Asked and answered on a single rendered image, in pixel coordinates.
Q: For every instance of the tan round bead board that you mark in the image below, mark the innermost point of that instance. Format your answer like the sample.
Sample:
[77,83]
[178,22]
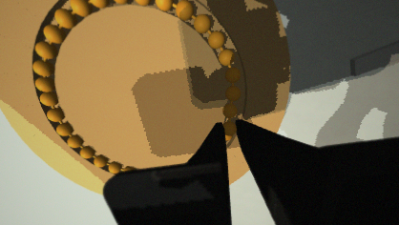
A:
[136,83]

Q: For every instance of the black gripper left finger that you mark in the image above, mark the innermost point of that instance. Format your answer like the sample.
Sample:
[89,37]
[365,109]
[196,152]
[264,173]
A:
[199,185]

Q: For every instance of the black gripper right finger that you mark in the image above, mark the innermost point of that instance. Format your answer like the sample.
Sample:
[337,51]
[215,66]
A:
[300,183]

